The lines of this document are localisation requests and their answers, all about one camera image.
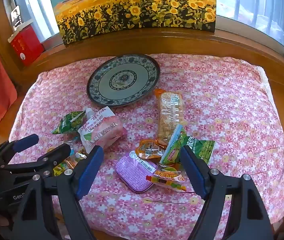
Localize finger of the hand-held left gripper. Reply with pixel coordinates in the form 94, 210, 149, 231
7, 143, 71, 174
0, 134, 40, 167

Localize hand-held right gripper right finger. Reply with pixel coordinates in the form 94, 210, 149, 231
179, 145, 275, 240

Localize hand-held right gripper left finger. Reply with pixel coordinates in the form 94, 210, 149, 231
12, 145, 105, 240

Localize large green pea packet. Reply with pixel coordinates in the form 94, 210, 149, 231
182, 135, 216, 165

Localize orange gummy candy packet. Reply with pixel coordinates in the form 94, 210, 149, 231
146, 162, 195, 192

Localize small green snack packet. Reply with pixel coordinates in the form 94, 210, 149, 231
51, 110, 86, 135

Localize blue-edged cookie packet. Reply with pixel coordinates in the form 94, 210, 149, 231
160, 124, 185, 164

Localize purple candy tin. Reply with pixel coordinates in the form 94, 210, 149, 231
114, 151, 160, 194

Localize pink white drink pouch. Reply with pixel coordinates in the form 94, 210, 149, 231
78, 106, 128, 154

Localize orange jelly packet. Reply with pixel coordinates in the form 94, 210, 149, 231
135, 138, 169, 160

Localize clear cracker pack orange ends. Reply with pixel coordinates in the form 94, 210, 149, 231
154, 88, 188, 145

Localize blue patterned ceramic plate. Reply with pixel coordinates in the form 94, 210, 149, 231
86, 54, 161, 107

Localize pink floral blanket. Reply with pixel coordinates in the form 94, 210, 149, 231
8, 53, 284, 240

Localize red box white lid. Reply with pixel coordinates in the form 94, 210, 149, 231
8, 22, 45, 67

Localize small upright card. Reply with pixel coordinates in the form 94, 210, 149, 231
10, 5, 24, 29

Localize wooden window ledge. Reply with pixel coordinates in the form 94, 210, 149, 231
0, 5, 284, 230

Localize sunflower field painting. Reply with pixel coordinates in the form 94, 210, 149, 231
47, 0, 217, 47

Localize white framed window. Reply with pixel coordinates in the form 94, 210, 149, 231
2, 0, 284, 52

